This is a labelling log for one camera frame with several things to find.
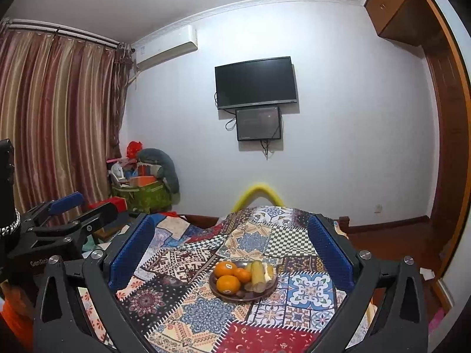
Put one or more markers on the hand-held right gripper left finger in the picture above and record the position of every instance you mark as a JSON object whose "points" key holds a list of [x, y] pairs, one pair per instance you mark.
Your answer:
{"points": [[132, 252]]}

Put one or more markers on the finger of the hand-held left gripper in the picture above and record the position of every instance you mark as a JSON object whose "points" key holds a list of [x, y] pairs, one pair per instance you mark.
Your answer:
{"points": [[99, 215], [66, 201]]}

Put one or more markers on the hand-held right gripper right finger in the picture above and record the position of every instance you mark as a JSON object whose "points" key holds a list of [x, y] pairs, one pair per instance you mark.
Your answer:
{"points": [[331, 253]]}

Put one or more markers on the brown plate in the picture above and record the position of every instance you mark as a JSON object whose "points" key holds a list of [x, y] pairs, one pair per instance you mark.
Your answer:
{"points": [[257, 296]]}

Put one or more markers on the yellow banana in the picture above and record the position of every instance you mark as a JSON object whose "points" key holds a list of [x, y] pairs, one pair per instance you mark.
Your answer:
{"points": [[250, 282]]}

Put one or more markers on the large orange with sticker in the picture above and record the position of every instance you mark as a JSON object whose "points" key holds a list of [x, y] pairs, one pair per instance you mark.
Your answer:
{"points": [[228, 284]]}

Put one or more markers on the person's left hand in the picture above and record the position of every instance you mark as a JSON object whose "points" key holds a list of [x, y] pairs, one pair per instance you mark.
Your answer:
{"points": [[13, 301]]}

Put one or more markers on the red box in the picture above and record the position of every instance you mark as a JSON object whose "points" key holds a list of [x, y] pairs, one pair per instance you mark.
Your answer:
{"points": [[114, 203]]}

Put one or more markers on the green patterned bag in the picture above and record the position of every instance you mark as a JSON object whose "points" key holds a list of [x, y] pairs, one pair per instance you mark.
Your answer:
{"points": [[143, 195]]}

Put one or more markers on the orange cardboard box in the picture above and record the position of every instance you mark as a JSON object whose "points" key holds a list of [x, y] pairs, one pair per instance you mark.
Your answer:
{"points": [[142, 181]]}

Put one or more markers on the orange floral sheet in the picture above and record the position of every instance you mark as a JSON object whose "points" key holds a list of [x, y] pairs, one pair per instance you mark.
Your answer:
{"points": [[90, 312]]}

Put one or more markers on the cut banana piece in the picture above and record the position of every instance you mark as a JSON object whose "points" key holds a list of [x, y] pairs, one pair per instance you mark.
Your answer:
{"points": [[259, 274]]}

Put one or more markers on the red plastic bag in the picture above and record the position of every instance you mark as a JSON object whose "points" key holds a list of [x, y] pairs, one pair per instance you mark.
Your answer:
{"points": [[133, 149]]}

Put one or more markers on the striped brown curtain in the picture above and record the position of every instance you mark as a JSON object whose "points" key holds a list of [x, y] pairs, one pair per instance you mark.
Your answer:
{"points": [[55, 125]]}

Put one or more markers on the wooden bed footboard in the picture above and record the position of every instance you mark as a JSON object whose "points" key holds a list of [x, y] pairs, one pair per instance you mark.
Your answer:
{"points": [[206, 220]]}

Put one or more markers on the patchwork printed blanket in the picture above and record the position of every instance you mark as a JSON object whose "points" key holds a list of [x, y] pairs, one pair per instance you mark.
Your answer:
{"points": [[191, 312]]}

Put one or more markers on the small orange with sticker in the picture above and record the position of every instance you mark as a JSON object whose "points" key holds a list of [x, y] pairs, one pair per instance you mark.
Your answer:
{"points": [[225, 269]]}

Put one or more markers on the yellow curved chair back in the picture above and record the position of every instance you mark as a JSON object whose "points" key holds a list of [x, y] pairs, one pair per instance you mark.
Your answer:
{"points": [[259, 190]]}

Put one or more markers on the white paper scrap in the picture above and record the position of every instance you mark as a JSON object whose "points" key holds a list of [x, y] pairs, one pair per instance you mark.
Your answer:
{"points": [[427, 274]]}

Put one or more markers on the curtain rod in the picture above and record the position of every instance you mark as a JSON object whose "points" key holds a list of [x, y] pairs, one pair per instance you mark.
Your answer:
{"points": [[62, 33]]}

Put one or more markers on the white air conditioner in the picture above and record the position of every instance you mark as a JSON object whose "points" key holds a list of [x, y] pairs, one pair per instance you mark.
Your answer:
{"points": [[165, 46]]}

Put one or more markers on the wooden wardrobe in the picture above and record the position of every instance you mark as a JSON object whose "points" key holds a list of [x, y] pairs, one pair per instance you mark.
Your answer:
{"points": [[404, 3]]}

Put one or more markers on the white wall outlet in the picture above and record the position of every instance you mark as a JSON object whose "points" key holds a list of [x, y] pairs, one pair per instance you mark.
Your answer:
{"points": [[378, 207]]}

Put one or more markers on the small wall monitor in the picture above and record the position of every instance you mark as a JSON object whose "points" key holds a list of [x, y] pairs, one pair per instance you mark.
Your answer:
{"points": [[258, 123]]}

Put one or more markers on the black wall television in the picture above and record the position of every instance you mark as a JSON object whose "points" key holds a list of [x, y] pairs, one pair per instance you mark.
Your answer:
{"points": [[254, 82]]}

